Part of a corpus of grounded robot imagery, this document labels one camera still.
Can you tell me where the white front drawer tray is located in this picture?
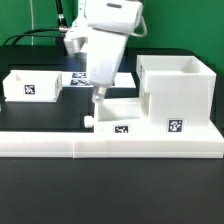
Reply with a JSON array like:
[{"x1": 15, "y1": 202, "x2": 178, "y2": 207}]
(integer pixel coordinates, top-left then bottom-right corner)
[{"x1": 84, "y1": 98, "x2": 149, "y2": 134}]

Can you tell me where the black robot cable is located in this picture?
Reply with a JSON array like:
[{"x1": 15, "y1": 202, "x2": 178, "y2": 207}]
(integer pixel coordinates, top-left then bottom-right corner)
[{"x1": 2, "y1": 0, "x2": 73, "y2": 47}]

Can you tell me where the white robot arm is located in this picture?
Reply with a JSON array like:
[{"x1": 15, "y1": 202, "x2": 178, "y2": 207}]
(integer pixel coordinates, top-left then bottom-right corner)
[{"x1": 64, "y1": 0, "x2": 147, "y2": 103}]

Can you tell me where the white L-shaped border wall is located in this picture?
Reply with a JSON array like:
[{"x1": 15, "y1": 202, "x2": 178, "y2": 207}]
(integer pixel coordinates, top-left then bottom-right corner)
[{"x1": 0, "y1": 123, "x2": 224, "y2": 158}]

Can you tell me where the thin white cable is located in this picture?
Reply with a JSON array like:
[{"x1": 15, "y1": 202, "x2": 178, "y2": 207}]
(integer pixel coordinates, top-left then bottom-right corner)
[{"x1": 30, "y1": 0, "x2": 35, "y2": 47}]

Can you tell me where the white fiducial marker sheet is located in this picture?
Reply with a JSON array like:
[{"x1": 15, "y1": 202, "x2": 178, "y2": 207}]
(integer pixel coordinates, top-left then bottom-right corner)
[{"x1": 62, "y1": 72, "x2": 136, "y2": 88}]

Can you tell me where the white drawer cabinet box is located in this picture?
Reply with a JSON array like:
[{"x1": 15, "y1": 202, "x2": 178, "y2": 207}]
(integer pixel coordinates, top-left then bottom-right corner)
[{"x1": 136, "y1": 55, "x2": 216, "y2": 132}]

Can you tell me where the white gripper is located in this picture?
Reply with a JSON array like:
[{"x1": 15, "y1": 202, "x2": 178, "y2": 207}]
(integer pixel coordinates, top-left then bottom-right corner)
[{"x1": 92, "y1": 83, "x2": 110, "y2": 103}]

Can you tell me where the white drawer tray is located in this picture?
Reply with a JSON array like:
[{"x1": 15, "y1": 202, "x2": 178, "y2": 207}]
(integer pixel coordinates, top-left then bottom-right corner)
[
  {"x1": 3, "y1": 70, "x2": 62, "y2": 102},
  {"x1": 84, "y1": 98, "x2": 149, "y2": 134}
]

